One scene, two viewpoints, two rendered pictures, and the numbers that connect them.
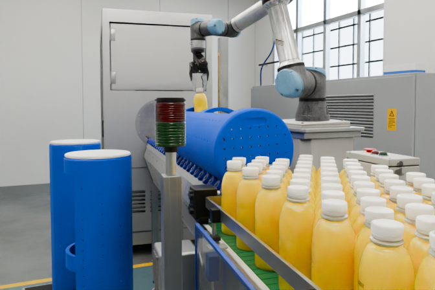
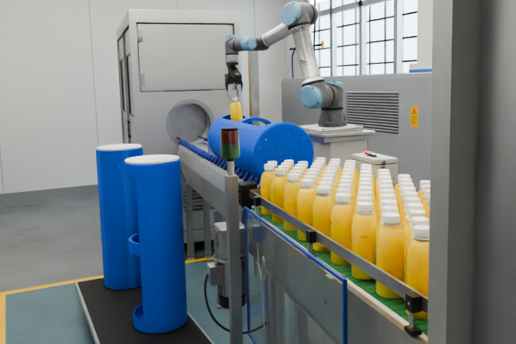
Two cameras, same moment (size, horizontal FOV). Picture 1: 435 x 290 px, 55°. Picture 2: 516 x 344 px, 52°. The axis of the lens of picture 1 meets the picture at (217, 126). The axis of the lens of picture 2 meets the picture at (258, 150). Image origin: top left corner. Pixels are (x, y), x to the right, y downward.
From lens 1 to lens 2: 0.92 m
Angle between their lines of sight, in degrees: 5
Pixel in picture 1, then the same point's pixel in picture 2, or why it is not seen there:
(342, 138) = (355, 140)
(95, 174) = (153, 176)
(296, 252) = (305, 216)
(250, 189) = (280, 183)
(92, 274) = (153, 257)
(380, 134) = (404, 130)
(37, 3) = not seen: outside the picture
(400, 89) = (421, 87)
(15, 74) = (18, 68)
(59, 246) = (110, 242)
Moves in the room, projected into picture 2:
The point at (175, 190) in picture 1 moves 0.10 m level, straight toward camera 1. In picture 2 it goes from (234, 184) to (236, 190)
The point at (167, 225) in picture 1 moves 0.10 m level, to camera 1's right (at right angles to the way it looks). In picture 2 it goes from (230, 205) to (260, 204)
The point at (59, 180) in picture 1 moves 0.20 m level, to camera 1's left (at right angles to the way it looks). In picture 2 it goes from (108, 183) to (75, 184)
